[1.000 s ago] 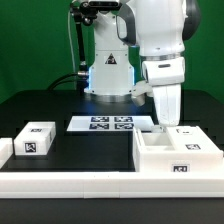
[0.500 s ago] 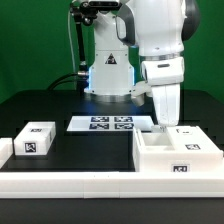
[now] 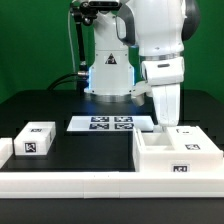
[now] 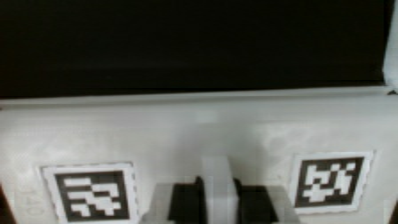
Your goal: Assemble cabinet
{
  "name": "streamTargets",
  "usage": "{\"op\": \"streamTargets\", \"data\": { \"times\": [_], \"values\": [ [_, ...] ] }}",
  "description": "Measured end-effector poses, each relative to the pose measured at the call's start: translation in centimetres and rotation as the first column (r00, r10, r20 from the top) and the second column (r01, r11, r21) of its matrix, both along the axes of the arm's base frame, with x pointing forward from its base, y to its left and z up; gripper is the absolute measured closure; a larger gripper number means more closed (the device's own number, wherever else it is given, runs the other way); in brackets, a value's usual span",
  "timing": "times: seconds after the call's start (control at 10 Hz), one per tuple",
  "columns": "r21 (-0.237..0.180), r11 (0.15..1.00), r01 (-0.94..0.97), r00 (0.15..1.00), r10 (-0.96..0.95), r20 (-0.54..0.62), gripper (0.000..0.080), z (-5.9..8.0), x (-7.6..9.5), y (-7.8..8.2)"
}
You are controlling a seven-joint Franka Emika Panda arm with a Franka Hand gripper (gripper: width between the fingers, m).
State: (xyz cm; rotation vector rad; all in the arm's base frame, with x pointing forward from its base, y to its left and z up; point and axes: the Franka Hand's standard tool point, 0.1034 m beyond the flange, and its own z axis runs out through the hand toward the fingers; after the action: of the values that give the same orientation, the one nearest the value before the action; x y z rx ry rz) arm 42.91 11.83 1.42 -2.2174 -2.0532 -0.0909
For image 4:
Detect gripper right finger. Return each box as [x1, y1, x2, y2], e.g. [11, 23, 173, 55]
[233, 179, 301, 224]

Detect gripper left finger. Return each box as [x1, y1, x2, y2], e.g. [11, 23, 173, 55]
[141, 176, 208, 224]

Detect white cabinet door panel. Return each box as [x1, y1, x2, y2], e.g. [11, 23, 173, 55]
[0, 87, 398, 224]

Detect white L-shaped obstacle wall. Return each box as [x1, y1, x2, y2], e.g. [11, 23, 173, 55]
[383, 0, 398, 89]

